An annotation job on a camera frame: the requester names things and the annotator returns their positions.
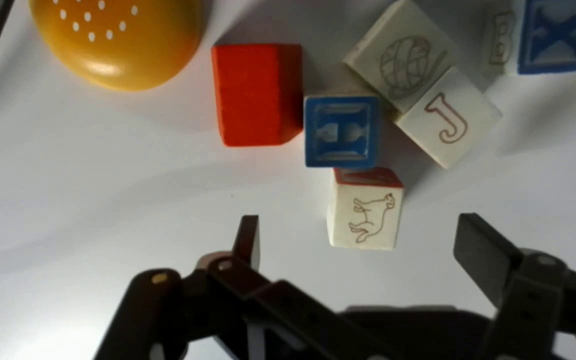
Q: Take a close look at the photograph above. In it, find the white yarn picture block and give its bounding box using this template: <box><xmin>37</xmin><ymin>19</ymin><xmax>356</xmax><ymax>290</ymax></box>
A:
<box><xmin>344</xmin><ymin>0</ymin><xmax>459</xmax><ymax>111</ymax></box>

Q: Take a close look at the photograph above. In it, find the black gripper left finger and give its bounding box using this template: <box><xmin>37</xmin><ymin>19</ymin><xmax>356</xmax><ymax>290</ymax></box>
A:
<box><xmin>233</xmin><ymin>214</ymin><xmax>261</xmax><ymax>269</ymax></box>

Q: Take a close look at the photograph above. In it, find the white dog picture block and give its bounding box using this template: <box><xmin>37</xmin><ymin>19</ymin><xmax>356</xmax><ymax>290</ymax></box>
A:
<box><xmin>327</xmin><ymin>168</ymin><xmax>405</xmax><ymax>250</ymax></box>

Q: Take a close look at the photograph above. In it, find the blue letter X block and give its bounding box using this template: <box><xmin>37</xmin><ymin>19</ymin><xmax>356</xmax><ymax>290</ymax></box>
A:
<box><xmin>518</xmin><ymin>0</ymin><xmax>576</xmax><ymax>73</ymax></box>

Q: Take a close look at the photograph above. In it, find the yellow perforated dome lid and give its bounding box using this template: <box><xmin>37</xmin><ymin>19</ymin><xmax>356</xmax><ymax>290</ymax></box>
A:
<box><xmin>29</xmin><ymin>0</ymin><xmax>207</xmax><ymax>92</ymax></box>

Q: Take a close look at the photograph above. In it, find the blue letter H block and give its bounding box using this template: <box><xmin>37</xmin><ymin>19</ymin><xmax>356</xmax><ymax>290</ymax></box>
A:
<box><xmin>305</xmin><ymin>95</ymin><xmax>383</xmax><ymax>168</ymax></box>

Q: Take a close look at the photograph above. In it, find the white letter J block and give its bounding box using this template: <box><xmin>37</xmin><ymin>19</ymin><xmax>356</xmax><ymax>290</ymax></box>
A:
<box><xmin>396</xmin><ymin>67</ymin><xmax>503</xmax><ymax>168</ymax></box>

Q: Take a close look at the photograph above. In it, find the red wooden block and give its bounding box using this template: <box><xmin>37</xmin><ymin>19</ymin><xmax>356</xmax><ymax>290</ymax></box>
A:
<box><xmin>212</xmin><ymin>44</ymin><xmax>305</xmax><ymax>146</ymax></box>

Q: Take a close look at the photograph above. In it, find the white block middle right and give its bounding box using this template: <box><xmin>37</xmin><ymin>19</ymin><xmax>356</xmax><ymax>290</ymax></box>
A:
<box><xmin>483</xmin><ymin>2</ymin><xmax>517</xmax><ymax>72</ymax></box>

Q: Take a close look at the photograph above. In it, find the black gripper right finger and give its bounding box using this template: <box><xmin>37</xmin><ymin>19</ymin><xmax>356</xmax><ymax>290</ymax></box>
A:
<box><xmin>453</xmin><ymin>214</ymin><xmax>524</xmax><ymax>305</ymax></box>

